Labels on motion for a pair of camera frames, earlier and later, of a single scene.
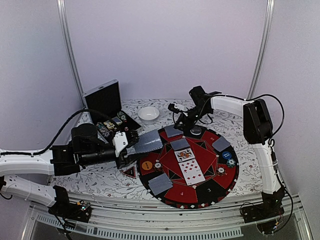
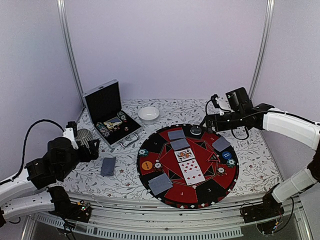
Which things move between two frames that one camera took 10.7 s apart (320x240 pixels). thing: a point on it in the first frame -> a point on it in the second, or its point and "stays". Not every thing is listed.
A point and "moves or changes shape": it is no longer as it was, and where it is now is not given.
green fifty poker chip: [231, 162] stays
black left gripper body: [122, 161] -> [86, 157]
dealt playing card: [221, 144] stays
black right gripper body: [192, 122] -> [220, 125]
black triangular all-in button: [130, 172] -> [213, 157]
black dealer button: [195, 131] stays
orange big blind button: [147, 165] stays
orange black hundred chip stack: [157, 166] stays
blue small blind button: [226, 155] stays
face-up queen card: [184, 154] stays
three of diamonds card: [193, 177] stays
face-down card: [171, 131] moves or changes shape
